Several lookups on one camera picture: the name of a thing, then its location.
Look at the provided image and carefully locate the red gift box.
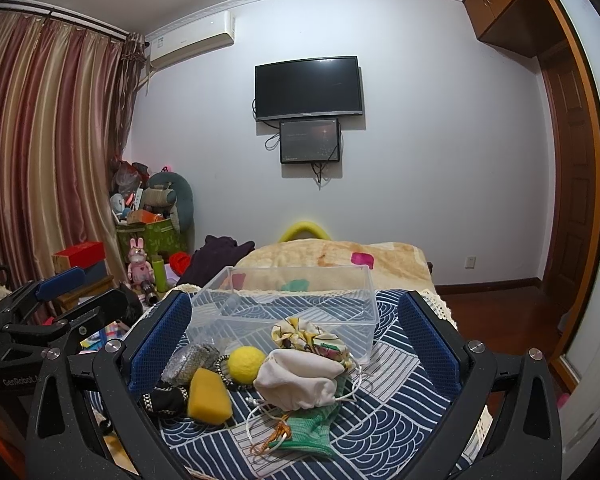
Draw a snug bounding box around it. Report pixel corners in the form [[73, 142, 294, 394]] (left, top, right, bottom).
[[52, 240, 106, 274]]

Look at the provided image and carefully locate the red plush item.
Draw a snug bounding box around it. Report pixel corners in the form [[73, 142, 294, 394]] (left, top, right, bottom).
[[169, 252, 192, 278]]

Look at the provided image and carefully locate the striped red gold curtain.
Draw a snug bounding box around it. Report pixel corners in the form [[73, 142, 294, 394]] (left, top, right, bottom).
[[0, 11, 144, 284]]

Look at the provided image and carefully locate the beige fleece blanket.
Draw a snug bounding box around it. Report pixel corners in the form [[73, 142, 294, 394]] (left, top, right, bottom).
[[236, 238, 436, 292]]

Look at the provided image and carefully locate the green storage box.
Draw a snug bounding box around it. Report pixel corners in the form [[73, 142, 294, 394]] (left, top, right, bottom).
[[116, 219, 188, 263]]

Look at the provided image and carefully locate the yellow chair back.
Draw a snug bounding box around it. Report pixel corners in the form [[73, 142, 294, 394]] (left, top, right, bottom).
[[278, 220, 332, 243]]

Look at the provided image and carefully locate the black white striped scrunchie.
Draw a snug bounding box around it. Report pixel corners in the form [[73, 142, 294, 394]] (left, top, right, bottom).
[[140, 356, 249, 416]]

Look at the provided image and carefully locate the wooden overhead cabinet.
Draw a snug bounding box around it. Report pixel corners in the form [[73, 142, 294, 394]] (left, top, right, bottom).
[[464, 0, 565, 58]]

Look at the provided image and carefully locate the white drawstring pouch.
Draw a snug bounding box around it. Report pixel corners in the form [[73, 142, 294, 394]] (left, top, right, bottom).
[[253, 349, 346, 412]]

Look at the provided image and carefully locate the green bottle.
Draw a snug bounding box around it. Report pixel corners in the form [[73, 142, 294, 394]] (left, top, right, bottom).
[[151, 255, 168, 292]]

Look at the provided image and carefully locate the floral fabric scrunchie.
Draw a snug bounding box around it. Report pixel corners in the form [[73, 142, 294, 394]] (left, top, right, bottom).
[[271, 316, 356, 370]]

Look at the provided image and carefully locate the brown wooden door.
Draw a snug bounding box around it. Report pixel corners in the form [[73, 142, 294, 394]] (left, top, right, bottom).
[[541, 44, 595, 313]]

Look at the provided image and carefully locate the small black wall monitor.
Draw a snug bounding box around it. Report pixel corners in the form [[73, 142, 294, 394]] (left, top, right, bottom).
[[279, 118, 341, 164]]

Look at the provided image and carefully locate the white earphone cable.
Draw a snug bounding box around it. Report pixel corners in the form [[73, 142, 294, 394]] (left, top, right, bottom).
[[244, 364, 376, 458]]

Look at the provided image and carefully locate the green knitted cloth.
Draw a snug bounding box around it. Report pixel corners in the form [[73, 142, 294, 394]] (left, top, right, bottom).
[[277, 402, 341, 458]]

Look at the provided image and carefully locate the yellow sponge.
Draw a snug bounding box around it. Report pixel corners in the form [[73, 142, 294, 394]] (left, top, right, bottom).
[[187, 368, 233, 426]]

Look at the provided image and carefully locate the grey green plush toy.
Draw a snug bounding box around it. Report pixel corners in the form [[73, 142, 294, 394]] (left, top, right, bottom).
[[140, 171, 194, 234]]

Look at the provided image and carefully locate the yellow felt ball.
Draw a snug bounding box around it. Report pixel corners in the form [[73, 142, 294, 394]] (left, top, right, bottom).
[[227, 346, 266, 385]]

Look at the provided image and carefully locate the dark purple garment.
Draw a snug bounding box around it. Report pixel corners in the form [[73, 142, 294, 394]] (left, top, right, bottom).
[[178, 235, 256, 287]]

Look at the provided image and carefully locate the white wall socket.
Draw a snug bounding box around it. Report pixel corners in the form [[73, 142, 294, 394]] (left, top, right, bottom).
[[465, 256, 477, 269]]

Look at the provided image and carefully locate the clear plastic storage bin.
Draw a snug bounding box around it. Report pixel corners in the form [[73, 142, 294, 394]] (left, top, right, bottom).
[[185, 266, 379, 364]]

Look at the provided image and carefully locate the pink rabbit doll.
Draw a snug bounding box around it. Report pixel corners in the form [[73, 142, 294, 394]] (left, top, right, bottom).
[[126, 237, 155, 287]]

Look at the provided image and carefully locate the black wall television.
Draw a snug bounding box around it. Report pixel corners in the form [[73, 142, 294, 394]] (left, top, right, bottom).
[[253, 56, 364, 122]]

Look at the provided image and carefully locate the silver glitter pouch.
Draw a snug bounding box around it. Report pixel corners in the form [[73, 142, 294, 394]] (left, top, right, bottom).
[[161, 344, 220, 386]]

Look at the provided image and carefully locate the white air conditioner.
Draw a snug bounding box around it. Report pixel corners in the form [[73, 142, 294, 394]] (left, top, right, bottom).
[[149, 11, 235, 70]]

